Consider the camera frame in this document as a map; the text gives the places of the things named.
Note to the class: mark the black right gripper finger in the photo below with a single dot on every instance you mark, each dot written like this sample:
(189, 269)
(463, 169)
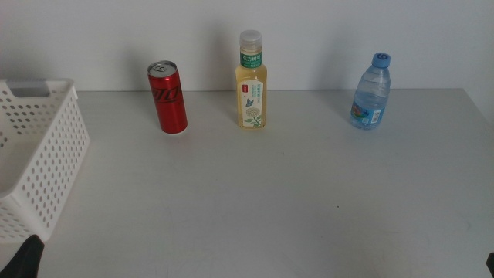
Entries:
(491, 264)

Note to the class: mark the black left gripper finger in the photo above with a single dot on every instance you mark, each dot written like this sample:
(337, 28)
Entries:
(25, 258)

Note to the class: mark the clear water bottle blue cap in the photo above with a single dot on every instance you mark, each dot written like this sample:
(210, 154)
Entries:
(371, 96)

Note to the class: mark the red cola can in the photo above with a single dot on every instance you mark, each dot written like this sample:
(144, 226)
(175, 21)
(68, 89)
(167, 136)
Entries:
(170, 104)

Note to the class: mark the yellow tea bottle green label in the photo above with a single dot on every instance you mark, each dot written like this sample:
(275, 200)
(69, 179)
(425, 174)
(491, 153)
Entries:
(251, 96)

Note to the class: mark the white perforated plastic basket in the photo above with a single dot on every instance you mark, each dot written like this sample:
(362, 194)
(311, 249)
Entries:
(46, 154)

